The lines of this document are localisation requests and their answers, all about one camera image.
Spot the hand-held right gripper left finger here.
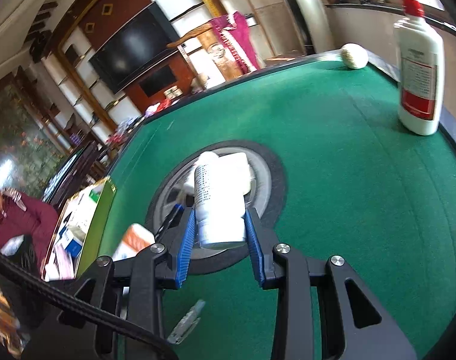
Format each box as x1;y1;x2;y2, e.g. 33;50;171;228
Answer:
23;208;197;360

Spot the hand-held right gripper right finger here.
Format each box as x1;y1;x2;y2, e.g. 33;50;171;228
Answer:
245;207;418;360

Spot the small white pill bottle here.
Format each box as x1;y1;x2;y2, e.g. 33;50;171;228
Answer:
193;151;248;251

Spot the white gold-edged tray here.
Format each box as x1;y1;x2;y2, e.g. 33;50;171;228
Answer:
43;177;119;283

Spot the white bottle red label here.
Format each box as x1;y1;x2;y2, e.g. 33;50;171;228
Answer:
392;0;445;136

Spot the blue pen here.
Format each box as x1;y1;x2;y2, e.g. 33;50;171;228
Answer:
154;203;185;239

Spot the orange white carton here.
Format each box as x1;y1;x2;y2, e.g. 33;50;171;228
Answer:
111;222;156;262

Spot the grey round disc black rim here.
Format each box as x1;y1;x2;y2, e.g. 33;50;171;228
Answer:
145;140;289;271

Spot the white rectangular box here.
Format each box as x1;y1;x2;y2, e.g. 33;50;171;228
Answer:
216;152;252;196

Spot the dark wooden furniture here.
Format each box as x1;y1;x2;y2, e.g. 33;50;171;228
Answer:
40;140;100;211

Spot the large landscape painting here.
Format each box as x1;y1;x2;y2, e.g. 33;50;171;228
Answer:
0;85;72;189

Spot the black flat television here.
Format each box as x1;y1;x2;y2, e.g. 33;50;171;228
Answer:
87;1;182;95

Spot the magenta fringed cloth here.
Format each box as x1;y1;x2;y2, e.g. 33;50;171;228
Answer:
210;10;261;74

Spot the white textured ball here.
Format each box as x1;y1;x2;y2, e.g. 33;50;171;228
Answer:
340;43;370;70

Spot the white standing air conditioner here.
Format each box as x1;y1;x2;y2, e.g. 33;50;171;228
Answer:
250;0;327;58

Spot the black braided cable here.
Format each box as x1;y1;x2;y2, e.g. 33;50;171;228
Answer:
0;245;177;360

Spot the small black wall panel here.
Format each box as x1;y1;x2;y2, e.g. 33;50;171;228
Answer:
138;65;177;99

